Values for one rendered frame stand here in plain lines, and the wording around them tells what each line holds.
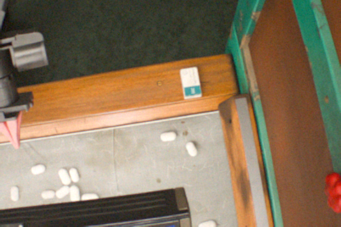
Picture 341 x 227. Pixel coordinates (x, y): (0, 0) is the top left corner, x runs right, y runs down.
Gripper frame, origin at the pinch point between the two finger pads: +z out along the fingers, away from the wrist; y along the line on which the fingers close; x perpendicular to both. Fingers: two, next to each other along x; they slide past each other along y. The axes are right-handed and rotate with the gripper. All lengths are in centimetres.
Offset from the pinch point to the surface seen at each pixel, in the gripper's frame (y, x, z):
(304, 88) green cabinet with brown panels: 47, -25, -15
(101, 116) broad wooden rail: 16.8, 11.0, 1.9
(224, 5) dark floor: 64, 107, 4
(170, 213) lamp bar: 27.4, -30.6, -2.9
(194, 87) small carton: 36.6, 10.5, -1.8
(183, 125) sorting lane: 33.5, 9.9, 6.2
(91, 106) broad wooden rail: 14.7, 12.3, -0.1
